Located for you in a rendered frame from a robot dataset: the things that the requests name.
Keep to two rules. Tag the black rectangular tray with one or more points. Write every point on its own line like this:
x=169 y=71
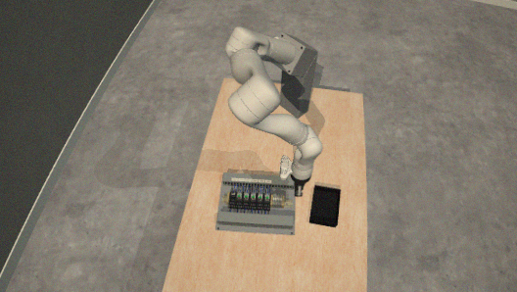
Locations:
x=325 y=206

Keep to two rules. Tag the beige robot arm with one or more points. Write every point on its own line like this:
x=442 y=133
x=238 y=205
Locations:
x=258 y=98

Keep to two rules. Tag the grey relay panel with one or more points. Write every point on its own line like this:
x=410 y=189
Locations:
x=255 y=222

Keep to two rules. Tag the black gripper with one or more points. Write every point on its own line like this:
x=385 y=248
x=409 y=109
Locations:
x=300 y=185

